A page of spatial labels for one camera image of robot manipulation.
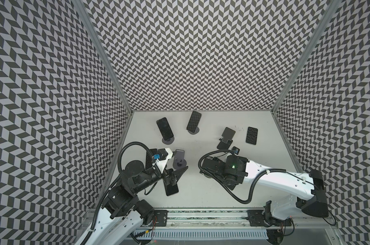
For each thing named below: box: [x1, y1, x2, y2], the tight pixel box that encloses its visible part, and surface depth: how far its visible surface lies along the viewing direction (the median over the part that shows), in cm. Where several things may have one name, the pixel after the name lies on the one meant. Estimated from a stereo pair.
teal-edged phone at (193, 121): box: [186, 110, 202, 134], surface depth 104 cm
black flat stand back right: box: [216, 126, 236, 150], surface depth 96 cm
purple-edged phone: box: [156, 117, 174, 141], surface depth 97 cm
